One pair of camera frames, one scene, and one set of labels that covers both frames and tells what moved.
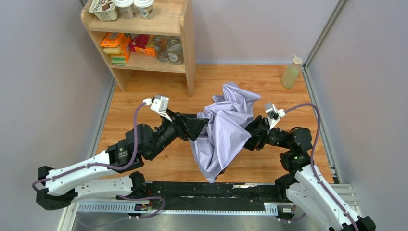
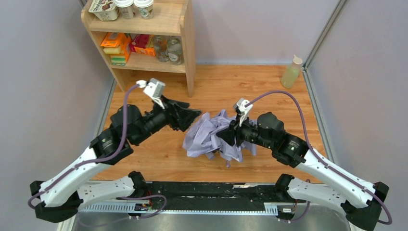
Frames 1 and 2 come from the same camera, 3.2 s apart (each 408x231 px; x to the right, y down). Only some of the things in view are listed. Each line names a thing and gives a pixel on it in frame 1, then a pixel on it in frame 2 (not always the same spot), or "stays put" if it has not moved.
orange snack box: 110,40 stays put
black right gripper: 257,133 → 232,130
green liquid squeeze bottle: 292,73 stays put
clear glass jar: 160,44 stays put
